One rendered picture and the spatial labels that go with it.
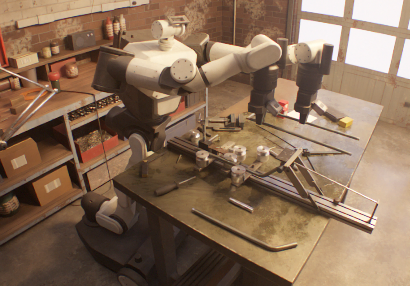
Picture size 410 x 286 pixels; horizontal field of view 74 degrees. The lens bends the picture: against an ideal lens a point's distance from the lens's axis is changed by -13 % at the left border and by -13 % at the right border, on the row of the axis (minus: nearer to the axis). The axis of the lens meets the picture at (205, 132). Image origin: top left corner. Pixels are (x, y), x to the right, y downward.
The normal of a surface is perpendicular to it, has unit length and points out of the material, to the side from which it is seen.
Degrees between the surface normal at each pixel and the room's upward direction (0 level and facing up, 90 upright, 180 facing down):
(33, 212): 0
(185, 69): 55
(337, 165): 0
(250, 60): 90
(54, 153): 0
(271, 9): 90
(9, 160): 91
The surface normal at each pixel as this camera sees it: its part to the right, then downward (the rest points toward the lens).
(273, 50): 0.13, 0.49
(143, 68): -0.17, -0.11
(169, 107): 0.70, 0.55
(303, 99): -0.59, 0.40
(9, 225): 0.00, -0.87
